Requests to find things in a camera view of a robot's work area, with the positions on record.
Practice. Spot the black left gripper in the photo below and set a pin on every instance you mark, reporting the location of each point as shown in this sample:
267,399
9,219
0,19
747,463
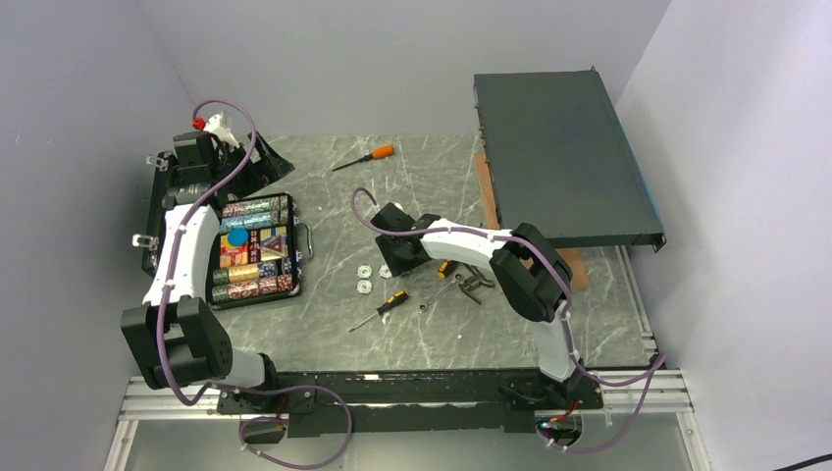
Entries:
271,168

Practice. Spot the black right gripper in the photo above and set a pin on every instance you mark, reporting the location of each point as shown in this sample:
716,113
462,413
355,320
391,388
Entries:
396,266

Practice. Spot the white poker chip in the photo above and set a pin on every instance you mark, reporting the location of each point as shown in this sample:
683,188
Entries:
385,272
364,272
364,286

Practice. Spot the blue poker chip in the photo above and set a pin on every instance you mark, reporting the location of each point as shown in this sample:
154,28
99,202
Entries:
238,237

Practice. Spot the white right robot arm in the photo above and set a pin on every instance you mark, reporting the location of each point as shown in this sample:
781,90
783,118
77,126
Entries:
532,276

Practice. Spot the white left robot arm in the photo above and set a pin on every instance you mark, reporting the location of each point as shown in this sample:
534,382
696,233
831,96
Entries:
174,336

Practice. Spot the black yellow short screwdriver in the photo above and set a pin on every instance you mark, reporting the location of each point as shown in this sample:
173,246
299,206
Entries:
382,313

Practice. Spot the black yellow long screwdriver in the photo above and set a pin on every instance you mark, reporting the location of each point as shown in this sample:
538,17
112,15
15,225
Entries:
447,268

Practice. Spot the silver ratchet wrench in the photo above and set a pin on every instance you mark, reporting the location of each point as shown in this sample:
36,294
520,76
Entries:
454,281

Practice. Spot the black poker chip case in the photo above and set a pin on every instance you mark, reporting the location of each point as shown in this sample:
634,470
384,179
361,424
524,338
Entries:
260,253

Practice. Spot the dark metal clamp tool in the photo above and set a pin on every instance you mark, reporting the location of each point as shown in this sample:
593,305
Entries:
475,280

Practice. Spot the wooden board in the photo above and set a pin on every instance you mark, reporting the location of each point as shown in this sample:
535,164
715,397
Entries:
572,256

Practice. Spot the dark grey rack unit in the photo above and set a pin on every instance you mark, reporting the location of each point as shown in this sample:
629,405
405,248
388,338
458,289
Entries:
560,160

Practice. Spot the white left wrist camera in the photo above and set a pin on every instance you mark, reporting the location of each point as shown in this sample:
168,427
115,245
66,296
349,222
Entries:
217,125

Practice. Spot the orange handled screwdriver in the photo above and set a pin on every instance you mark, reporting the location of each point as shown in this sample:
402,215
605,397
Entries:
377,154

